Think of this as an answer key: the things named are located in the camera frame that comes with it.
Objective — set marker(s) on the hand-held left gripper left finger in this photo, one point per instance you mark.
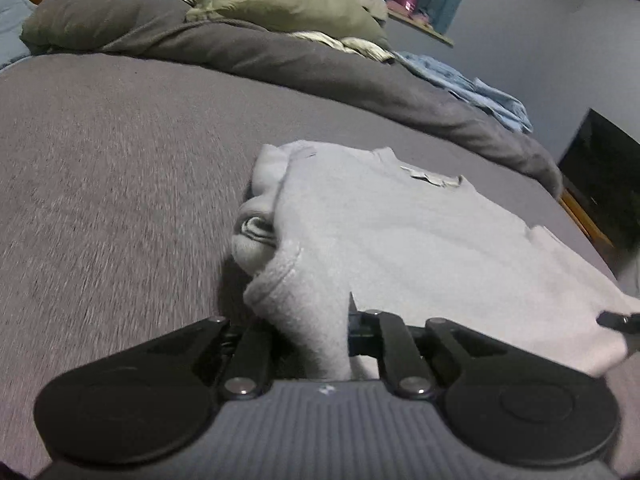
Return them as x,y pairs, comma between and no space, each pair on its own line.
252,355

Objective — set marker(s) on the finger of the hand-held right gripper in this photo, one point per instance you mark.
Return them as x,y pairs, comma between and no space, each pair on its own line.
622,321

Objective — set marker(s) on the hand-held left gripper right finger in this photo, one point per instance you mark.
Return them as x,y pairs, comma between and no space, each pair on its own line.
354,327

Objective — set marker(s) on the light grey fleece sweater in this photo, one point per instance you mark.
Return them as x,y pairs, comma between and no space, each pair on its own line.
400,255

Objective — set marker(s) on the wooden screen stand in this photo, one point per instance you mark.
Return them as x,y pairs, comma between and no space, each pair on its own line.
582,217

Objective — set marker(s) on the black flat screen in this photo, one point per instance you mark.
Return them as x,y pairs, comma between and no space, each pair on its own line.
605,175

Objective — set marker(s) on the light blue crumpled shirt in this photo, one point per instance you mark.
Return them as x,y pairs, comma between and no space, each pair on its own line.
475,92

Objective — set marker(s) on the cream crumpled cloth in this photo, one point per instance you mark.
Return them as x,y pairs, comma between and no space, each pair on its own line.
345,45

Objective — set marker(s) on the dark grey duvet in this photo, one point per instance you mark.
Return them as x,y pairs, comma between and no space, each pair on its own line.
260,52

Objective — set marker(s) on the olive green pillow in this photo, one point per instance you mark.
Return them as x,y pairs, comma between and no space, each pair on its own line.
280,2

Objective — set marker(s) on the light blue quilted blanket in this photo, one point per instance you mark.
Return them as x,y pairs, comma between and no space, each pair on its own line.
11,25

